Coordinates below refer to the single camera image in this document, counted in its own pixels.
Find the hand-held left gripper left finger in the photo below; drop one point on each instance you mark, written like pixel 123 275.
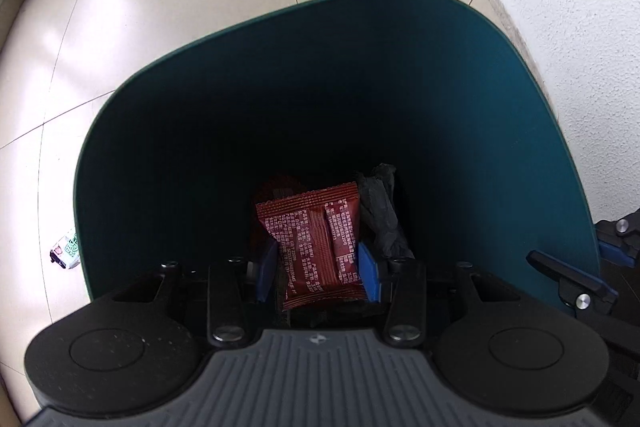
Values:
pixel 266 272

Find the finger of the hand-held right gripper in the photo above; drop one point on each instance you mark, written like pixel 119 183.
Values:
pixel 570 277
pixel 620 237

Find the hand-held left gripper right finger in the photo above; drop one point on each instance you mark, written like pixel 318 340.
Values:
pixel 369 274

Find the red snack packet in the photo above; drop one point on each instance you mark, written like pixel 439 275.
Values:
pixel 317 247

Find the teal plastic trash bin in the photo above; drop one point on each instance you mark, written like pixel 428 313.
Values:
pixel 300 107

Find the black crumpled plastic bag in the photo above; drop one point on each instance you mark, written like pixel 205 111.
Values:
pixel 382 212

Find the dark red wrapper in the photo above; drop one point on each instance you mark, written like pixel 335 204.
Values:
pixel 272 194

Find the small white printed packet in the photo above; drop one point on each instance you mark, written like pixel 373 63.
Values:
pixel 66 252

